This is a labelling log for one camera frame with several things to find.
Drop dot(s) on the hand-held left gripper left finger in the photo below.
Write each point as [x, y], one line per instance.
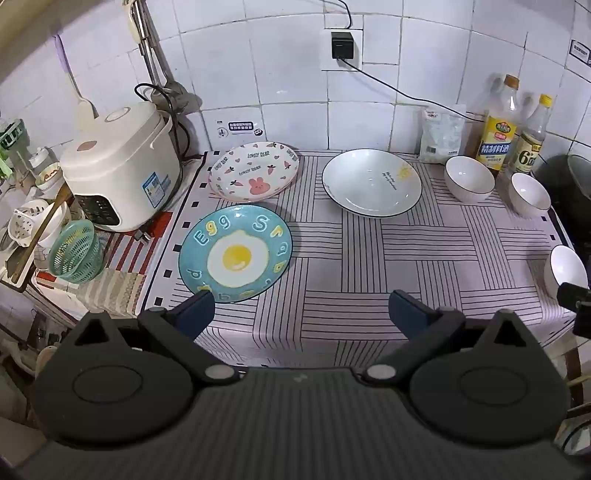
[199, 310]

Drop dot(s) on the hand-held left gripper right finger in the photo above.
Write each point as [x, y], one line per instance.
[406, 311]

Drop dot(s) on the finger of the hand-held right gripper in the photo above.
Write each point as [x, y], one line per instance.
[571, 293]
[584, 321]

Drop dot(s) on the white bowl with dark rim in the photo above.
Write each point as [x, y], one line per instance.
[468, 177]
[564, 270]
[530, 194]

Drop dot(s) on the blue fried egg plate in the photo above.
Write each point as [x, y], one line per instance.
[235, 256]

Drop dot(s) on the white plate with sun print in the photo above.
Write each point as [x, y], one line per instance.
[369, 182]

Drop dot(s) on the pink bunny print plate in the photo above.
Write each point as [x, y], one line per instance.
[253, 177]

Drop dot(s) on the striped tablecloth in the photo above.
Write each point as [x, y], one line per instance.
[369, 263]

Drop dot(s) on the red striped cloth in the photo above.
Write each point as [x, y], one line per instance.
[129, 258]

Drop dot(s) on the dark wok with lid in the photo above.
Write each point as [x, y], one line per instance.
[565, 182]

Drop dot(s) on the green plastic basket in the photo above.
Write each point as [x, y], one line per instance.
[76, 251]

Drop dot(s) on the slim vinegar bottle yellow cap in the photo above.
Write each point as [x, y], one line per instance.
[531, 147]

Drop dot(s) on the white rice cooker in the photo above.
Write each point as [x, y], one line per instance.
[120, 161]

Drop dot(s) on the wooden stick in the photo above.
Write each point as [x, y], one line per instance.
[44, 230]

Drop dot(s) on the large cooking oil bottle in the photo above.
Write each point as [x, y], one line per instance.
[499, 134]

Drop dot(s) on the white salt bag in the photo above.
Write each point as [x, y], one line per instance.
[441, 134]

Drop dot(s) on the white plastic strainer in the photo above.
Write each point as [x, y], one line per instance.
[30, 224]

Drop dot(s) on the small bowl with red print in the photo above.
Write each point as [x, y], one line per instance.
[48, 175]

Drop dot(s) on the white rice paddle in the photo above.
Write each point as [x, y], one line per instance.
[84, 110]

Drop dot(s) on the hanging metal ladles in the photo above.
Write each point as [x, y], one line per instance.
[154, 60]

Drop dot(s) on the black power adapter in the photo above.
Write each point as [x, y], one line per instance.
[342, 45]

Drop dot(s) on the small wall sticker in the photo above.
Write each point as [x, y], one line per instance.
[239, 128]

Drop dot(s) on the dark framed wall label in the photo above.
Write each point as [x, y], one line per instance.
[581, 54]

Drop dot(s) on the white wall socket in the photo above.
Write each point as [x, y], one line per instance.
[358, 50]

